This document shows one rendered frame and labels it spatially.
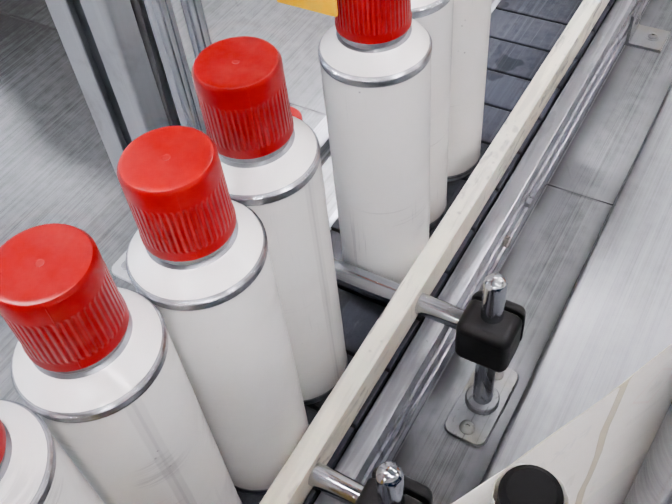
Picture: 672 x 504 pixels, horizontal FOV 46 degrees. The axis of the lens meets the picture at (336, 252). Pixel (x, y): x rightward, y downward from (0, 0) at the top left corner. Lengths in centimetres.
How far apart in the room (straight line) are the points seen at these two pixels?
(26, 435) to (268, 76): 14
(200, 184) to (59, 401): 8
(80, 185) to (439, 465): 36
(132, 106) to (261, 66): 17
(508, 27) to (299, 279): 37
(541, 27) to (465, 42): 21
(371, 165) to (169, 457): 17
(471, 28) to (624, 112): 25
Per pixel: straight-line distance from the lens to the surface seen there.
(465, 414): 48
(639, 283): 49
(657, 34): 76
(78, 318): 24
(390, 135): 37
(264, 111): 29
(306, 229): 33
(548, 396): 44
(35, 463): 26
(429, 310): 43
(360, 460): 42
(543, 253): 56
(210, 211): 26
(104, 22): 42
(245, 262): 28
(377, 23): 34
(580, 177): 61
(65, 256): 24
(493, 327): 41
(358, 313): 46
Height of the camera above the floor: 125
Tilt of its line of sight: 49 degrees down
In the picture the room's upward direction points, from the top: 7 degrees counter-clockwise
